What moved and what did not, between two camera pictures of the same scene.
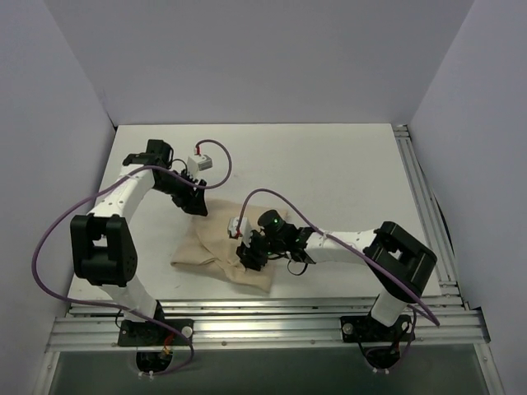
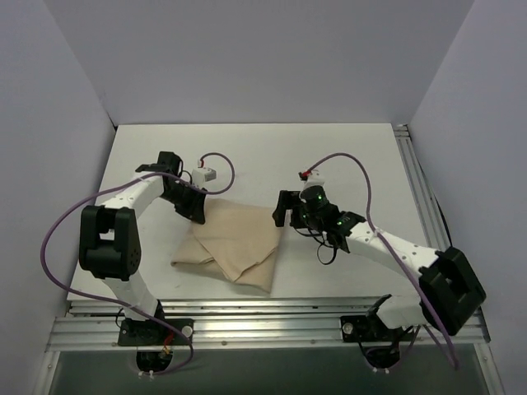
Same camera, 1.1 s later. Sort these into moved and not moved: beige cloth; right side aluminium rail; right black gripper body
Moved: right black gripper body
Not moved: right side aluminium rail; beige cloth
